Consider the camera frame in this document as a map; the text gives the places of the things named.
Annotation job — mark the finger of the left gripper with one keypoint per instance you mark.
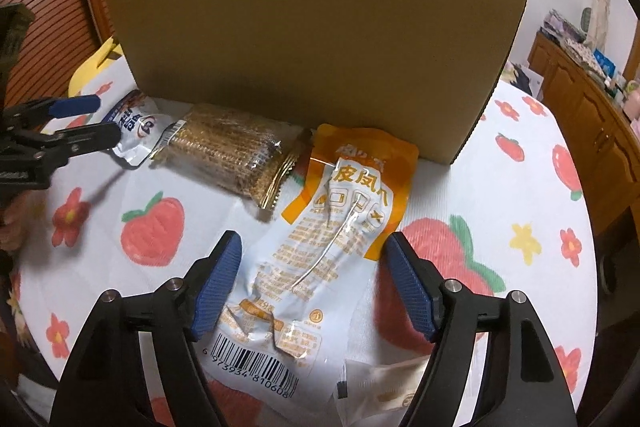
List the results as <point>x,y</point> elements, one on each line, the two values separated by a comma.
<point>75,105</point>
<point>80,139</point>

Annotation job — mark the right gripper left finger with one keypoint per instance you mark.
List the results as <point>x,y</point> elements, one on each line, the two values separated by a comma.
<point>103,381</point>

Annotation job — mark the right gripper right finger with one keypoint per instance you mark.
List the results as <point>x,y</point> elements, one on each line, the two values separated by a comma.
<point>522,383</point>

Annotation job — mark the white blue duck snack pouch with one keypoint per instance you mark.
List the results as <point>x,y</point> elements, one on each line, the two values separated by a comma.
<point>141,127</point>

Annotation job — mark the white translucent snack packet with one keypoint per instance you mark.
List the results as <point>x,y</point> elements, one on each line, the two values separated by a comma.
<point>376,391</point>

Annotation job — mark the orange white chicken feet pouch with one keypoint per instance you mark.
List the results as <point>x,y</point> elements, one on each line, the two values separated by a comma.
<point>282,336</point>

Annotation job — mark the clear grain bar packet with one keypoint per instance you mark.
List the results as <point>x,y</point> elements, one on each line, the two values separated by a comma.
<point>246,154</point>

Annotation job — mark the person's left hand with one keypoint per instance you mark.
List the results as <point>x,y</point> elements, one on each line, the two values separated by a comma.
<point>18,216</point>

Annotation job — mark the yellow pikachu plush toy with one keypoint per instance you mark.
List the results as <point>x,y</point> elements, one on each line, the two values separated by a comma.
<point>108,52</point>

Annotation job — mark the strawberry print white cloth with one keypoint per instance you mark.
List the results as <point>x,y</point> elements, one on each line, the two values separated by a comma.
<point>506,215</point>

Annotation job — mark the wooden sideboard cabinet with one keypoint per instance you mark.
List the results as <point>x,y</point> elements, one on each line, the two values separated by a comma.
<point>605,151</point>

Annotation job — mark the pink thermos bottle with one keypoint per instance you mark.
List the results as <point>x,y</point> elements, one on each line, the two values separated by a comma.
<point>632,100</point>

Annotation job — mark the blue box on cabinet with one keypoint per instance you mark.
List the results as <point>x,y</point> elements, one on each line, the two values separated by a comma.
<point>607,66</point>

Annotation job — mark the folded patterned cloth pile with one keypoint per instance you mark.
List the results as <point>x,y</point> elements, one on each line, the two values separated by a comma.
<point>581,55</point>

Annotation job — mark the brown cardboard box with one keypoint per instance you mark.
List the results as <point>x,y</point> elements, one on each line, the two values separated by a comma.
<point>422,70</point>

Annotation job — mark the small white desk fan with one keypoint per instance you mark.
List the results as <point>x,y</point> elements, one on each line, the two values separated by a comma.
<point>585,19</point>

